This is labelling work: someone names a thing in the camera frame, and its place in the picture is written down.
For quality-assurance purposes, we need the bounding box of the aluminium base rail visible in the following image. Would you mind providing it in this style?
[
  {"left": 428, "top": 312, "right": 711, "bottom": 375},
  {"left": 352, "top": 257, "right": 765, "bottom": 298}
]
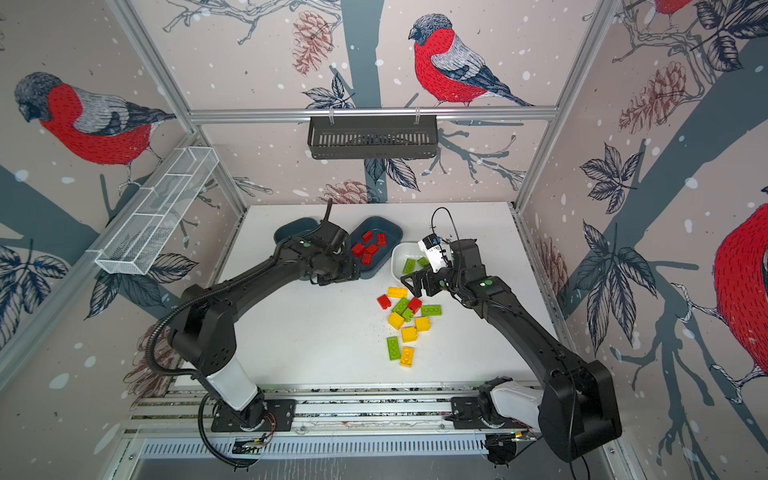
[{"left": 122, "top": 383, "right": 625, "bottom": 439}]

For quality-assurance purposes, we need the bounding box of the dark teal bin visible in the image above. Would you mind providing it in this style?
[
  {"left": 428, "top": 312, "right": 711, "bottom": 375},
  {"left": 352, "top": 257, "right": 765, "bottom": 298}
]
[
  {"left": 273, "top": 217, "right": 319, "bottom": 244},
  {"left": 348, "top": 216, "right": 403, "bottom": 279}
]

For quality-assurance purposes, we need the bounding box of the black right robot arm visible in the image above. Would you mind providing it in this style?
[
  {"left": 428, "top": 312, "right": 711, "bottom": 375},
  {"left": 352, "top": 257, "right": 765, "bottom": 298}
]
[{"left": 400, "top": 234, "right": 623, "bottom": 462}]

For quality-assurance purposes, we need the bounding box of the yellow long lego bottom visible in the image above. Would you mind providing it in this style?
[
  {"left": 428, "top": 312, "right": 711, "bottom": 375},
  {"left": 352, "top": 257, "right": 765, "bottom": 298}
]
[{"left": 399, "top": 346, "right": 415, "bottom": 368}]

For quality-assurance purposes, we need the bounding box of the white mesh wire shelf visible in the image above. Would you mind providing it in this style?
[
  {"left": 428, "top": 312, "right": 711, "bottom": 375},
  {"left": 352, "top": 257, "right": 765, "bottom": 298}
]
[{"left": 95, "top": 146, "right": 219, "bottom": 275}]

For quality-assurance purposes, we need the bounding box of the green lego brick centre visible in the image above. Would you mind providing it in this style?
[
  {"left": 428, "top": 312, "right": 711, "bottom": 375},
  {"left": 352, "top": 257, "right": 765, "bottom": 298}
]
[{"left": 392, "top": 298, "right": 410, "bottom": 316}]

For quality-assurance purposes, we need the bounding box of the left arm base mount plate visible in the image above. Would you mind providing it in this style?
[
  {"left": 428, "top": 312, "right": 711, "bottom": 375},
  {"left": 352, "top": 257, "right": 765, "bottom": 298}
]
[{"left": 211, "top": 399, "right": 297, "bottom": 433}]

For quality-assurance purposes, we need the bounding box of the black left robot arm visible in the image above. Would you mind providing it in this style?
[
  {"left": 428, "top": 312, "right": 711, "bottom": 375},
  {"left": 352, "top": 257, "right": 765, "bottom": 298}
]
[{"left": 145, "top": 219, "right": 360, "bottom": 430}]

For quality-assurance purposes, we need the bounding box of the yellow long lego top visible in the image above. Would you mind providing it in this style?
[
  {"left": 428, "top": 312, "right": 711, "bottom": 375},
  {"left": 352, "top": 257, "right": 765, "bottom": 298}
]
[{"left": 387, "top": 287, "right": 409, "bottom": 299}]

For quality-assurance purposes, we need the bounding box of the yellow square lego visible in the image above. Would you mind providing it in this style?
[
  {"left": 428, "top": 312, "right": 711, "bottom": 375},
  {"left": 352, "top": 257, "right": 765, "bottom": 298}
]
[
  {"left": 414, "top": 317, "right": 431, "bottom": 332},
  {"left": 401, "top": 327, "right": 418, "bottom": 343},
  {"left": 388, "top": 312, "right": 405, "bottom": 330}
]

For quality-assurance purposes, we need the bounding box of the white plastic bin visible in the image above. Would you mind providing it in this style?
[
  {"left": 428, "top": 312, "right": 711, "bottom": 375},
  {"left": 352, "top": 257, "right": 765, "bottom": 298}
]
[{"left": 391, "top": 241, "right": 431, "bottom": 281}]

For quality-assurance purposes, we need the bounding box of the yellow long lego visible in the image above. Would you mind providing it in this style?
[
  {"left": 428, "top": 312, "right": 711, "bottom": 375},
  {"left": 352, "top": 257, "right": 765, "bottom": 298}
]
[
  {"left": 399, "top": 346, "right": 415, "bottom": 368},
  {"left": 387, "top": 287, "right": 409, "bottom": 299}
]

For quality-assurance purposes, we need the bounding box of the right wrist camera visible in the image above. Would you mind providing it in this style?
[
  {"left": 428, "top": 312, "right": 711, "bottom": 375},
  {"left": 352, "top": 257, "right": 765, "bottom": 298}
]
[{"left": 418, "top": 233, "right": 449, "bottom": 273}]

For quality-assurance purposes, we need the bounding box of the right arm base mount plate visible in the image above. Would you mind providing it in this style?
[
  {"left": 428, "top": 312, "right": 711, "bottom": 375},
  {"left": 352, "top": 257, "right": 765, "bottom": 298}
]
[{"left": 445, "top": 396, "right": 530, "bottom": 430}]

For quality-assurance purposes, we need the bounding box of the black hanging wire basket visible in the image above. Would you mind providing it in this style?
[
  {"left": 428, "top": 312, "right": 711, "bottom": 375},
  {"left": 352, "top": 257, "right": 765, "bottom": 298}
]
[{"left": 307, "top": 115, "right": 439, "bottom": 160}]

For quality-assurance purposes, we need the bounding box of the middle dark teal bin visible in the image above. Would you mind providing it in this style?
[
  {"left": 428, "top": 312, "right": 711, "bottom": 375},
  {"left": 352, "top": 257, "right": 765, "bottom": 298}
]
[{"left": 348, "top": 216, "right": 403, "bottom": 279}]

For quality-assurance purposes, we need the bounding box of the left dark teal bin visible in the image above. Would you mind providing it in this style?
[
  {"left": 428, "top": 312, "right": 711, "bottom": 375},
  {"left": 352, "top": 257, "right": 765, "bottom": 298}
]
[{"left": 273, "top": 217, "right": 319, "bottom": 244}]

